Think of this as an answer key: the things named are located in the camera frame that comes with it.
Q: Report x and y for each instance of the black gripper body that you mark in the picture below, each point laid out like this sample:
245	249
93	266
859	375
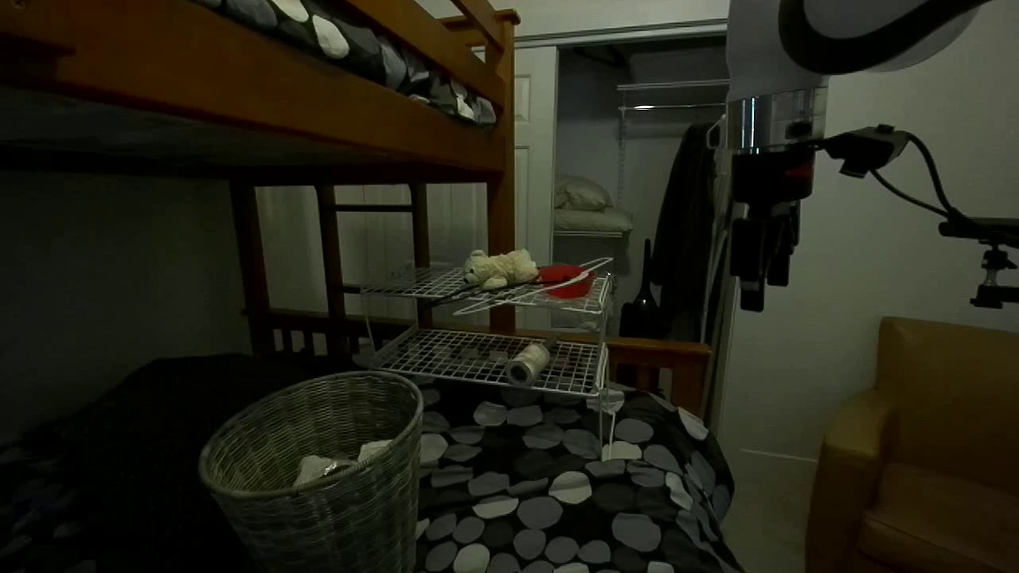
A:
774	144

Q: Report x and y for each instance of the white teddy bear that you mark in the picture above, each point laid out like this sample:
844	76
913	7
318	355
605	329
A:
495	270

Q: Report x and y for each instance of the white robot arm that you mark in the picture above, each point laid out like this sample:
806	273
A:
781	59

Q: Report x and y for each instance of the woven wicker basket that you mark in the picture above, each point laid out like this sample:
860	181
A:
346	523

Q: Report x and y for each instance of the white paper in basket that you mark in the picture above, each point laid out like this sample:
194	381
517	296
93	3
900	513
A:
324	464

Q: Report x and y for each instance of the dark hanging coat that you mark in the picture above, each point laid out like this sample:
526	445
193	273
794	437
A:
685	232

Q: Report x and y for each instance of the white folded pillow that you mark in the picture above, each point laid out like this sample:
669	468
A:
582	195

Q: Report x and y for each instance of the red bowl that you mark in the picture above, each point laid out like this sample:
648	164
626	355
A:
564	280

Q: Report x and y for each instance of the tan leather armchair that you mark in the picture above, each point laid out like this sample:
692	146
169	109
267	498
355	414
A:
922	468

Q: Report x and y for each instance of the black spotted bedspread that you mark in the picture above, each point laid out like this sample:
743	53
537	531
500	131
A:
514	481

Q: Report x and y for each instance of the upper bunk spotted bedding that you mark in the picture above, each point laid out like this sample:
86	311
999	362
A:
358	50

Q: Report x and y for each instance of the white wire shelf rack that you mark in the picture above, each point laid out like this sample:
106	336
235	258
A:
466	355

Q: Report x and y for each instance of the wooden bunk bed frame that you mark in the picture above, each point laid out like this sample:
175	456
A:
175	181

